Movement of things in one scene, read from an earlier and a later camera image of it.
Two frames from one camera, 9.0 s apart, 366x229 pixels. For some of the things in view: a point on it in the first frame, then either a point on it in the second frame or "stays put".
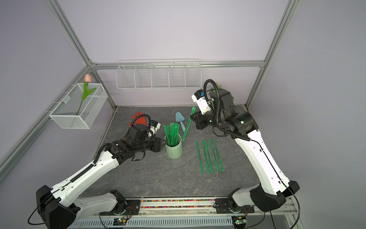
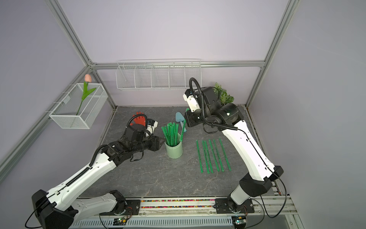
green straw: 193,111 → 225,154
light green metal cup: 174,152 stays put
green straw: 218,155 stays put
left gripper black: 157,141 stays put
